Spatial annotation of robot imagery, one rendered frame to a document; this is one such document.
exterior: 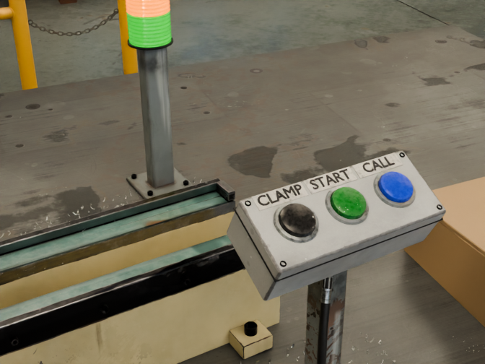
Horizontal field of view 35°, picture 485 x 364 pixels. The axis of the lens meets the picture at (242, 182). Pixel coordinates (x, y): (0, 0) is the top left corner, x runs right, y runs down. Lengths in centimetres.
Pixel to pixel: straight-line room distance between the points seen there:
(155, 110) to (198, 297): 38
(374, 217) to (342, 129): 75
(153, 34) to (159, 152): 19
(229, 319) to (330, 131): 58
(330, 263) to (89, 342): 29
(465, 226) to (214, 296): 32
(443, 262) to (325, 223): 39
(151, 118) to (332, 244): 57
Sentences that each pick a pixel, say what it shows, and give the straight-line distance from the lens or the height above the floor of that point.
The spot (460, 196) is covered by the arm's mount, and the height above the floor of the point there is 89.
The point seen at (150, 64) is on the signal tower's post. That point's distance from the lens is 110.
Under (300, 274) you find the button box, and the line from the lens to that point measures 61.
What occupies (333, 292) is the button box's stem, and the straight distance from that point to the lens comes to 69.
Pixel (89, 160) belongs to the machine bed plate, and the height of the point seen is 80.
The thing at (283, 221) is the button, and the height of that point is 107.
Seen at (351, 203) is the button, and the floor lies 107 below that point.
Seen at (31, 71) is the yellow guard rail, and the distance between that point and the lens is 304.
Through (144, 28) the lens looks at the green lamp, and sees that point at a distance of 107.
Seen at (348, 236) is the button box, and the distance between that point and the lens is 62.
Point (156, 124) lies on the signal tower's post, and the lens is 113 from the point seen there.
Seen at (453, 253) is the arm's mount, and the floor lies 86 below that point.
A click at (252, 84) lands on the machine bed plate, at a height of 80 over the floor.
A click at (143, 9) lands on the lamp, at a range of 106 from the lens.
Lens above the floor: 139
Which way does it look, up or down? 30 degrees down
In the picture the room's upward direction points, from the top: straight up
